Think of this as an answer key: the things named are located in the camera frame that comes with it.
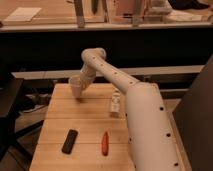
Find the red orange carrot toy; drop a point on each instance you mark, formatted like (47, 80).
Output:
(105, 144)

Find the white paper sheet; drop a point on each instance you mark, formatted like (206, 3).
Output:
(22, 14)

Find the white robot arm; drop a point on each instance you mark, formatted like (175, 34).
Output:
(151, 137)

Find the black rectangular remote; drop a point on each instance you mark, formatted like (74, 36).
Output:
(69, 142)

